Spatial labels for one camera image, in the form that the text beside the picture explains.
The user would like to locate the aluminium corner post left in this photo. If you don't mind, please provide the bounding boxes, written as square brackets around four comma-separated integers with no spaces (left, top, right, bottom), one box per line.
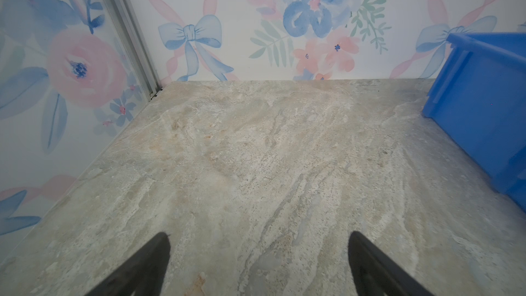
[103,0,162,99]

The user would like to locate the blue plastic bin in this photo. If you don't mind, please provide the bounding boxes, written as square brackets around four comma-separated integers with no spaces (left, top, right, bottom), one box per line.
[423,32,525,208]

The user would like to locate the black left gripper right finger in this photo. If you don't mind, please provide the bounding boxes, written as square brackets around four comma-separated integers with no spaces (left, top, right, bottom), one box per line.
[348,231,432,296]

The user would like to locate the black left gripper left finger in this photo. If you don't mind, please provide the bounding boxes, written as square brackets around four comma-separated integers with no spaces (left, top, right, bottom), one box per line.
[88,232,171,295]

